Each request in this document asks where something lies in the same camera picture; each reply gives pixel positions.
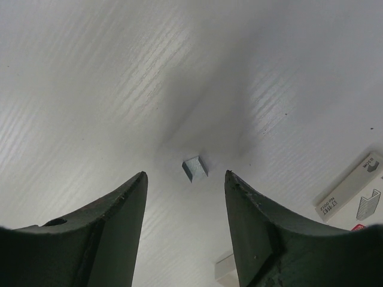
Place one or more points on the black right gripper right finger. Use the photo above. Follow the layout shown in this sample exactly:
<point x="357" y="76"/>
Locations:
<point x="274" y="246"/>

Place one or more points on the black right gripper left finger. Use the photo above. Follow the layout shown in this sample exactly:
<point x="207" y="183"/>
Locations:
<point x="95" y="245"/>

